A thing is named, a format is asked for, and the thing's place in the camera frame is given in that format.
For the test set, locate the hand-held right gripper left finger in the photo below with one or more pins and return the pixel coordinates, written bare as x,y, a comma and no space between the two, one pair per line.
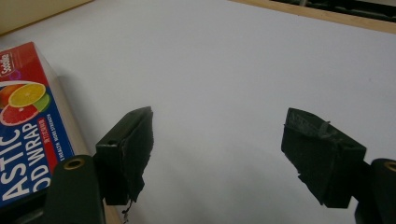
124,155

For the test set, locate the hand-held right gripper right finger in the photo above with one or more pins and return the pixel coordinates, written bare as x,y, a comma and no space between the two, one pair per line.
323,158

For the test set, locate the blue and red wrap box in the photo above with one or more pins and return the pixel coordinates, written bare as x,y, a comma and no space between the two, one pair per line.
25,124

